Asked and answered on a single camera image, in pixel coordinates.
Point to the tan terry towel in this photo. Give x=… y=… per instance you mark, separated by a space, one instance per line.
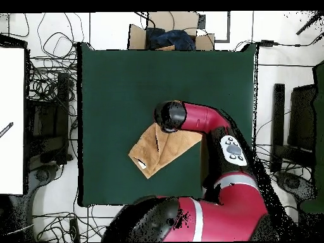
x=167 y=149

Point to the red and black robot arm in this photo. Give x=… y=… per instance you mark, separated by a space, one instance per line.
x=227 y=202

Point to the dark green table cloth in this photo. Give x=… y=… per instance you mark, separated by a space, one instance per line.
x=114 y=88

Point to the dark blue garment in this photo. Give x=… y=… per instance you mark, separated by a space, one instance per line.
x=174 y=39

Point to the brown cardboard box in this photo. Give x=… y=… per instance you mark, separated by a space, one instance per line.
x=136 y=38

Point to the black upright bar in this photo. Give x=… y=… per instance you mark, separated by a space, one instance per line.
x=278 y=114

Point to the black power strip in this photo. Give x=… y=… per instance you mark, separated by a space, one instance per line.
x=74 y=230

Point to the black power adapter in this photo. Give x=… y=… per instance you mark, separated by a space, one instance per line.
x=267 y=43

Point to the white board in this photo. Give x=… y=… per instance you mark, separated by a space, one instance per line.
x=11 y=101

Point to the black marker strip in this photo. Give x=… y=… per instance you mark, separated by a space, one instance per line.
x=6 y=129

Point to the dark green fabric panel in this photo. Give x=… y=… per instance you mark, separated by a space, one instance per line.
x=319 y=152

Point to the black slanted rod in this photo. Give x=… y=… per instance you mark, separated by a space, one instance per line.
x=307 y=25

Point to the grey metal frame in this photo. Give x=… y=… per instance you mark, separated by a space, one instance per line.
x=228 y=25

